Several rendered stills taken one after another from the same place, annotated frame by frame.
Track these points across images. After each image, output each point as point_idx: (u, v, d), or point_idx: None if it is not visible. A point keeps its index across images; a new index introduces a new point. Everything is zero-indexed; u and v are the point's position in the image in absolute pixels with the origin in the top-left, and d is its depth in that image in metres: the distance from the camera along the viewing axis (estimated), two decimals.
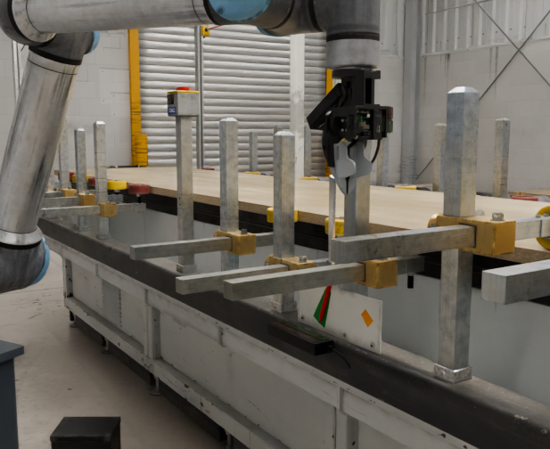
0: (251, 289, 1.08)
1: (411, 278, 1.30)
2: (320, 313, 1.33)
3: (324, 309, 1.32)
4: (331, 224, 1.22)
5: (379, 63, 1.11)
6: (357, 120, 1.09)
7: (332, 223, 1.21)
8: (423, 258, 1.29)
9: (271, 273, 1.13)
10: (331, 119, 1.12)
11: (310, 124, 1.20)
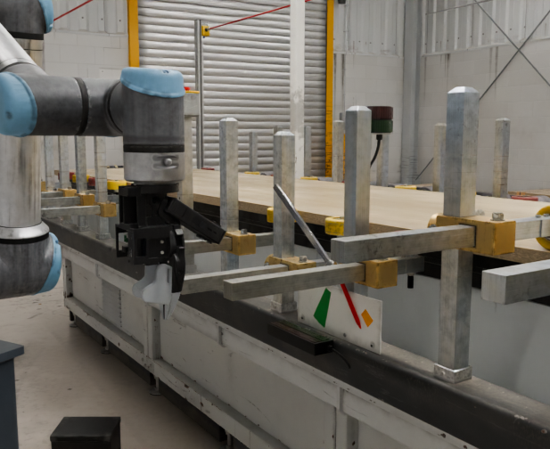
0: (251, 289, 1.08)
1: (411, 278, 1.30)
2: (355, 319, 1.24)
3: (355, 311, 1.24)
4: (302, 224, 1.30)
5: (143, 177, 0.94)
6: None
7: (301, 221, 1.30)
8: (423, 258, 1.29)
9: (271, 273, 1.13)
10: None
11: None
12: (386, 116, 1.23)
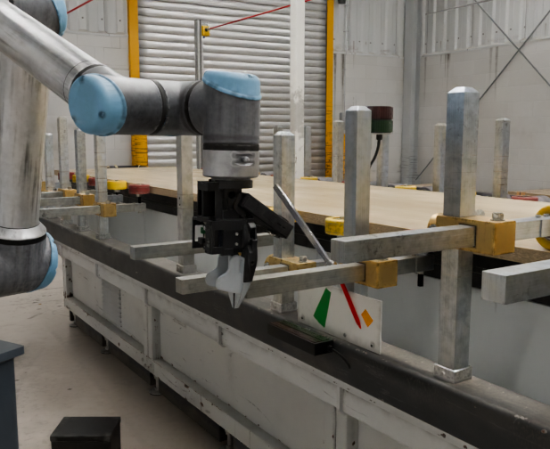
0: (266, 286, 1.10)
1: (421, 276, 1.31)
2: (355, 319, 1.24)
3: (355, 311, 1.24)
4: (302, 224, 1.30)
5: (222, 174, 1.01)
6: (205, 232, 1.06)
7: (301, 221, 1.30)
8: (433, 257, 1.31)
9: (284, 272, 1.14)
10: None
11: None
12: (386, 116, 1.23)
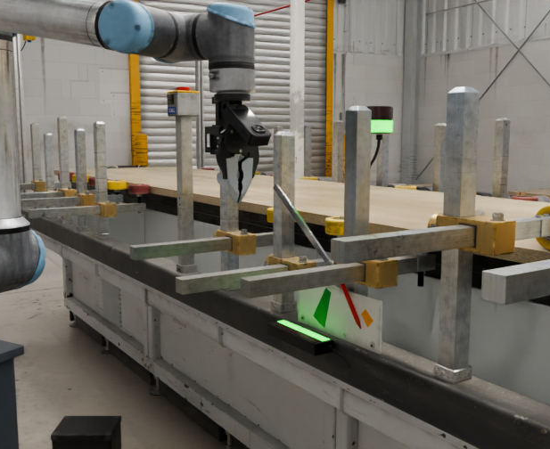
0: (268, 286, 1.10)
1: (421, 276, 1.31)
2: (355, 319, 1.24)
3: (355, 311, 1.24)
4: (302, 224, 1.30)
5: (209, 89, 1.29)
6: None
7: (301, 221, 1.30)
8: (435, 257, 1.31)
9: (286, 272, 1.14)
10: None
11: (267, 140, 1.23)
12: (386, 116, 1.23)
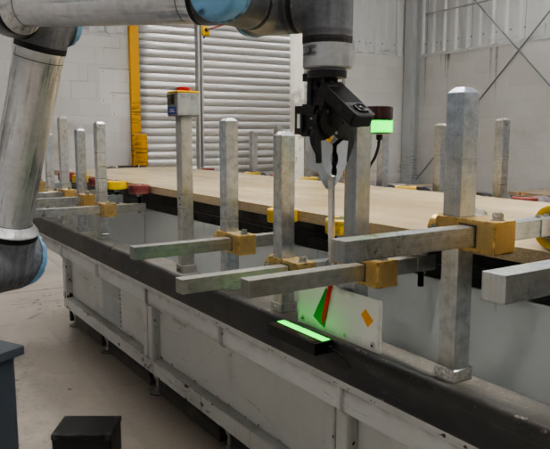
0: (268, 286, 1.10)
1: (421, 276, 1.31)
2: (322, 314, 1.32)
3: (326, 311, 1.31)
4: (331, 224, 1.22)
5: (302, 65, 1.19)
6: None
7: (332, 221, 1.22)
8: (435, 257, 1.31)
9: (286, 272, 1.14)
10: None
11: (368, 120, 1.13)
12: (386, 116, 1.23)
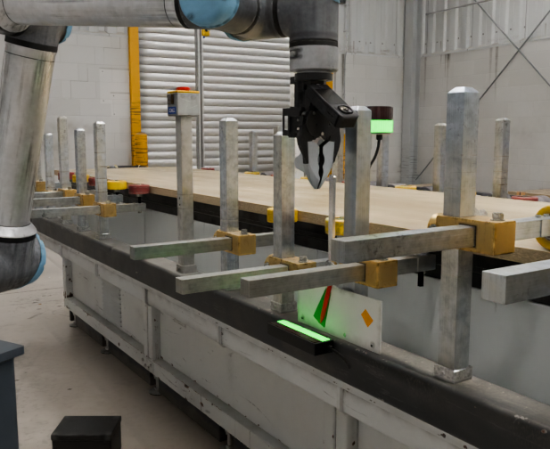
0: (268, 286, 1.10)
1: (421, 276, 1.31)
2: (321, 314, 1.33)
3: (325, 310, 1.32)
4: (331, 224, 1.22)
5: (290, 68, 1.22)
6: None
7: (332, 222, 1.21)
8: (435, 257, 1.31)
9: (286, 272, 1.14)
10: None
11: (353, 122, 1.16)
12: (386, 116, 1.23)
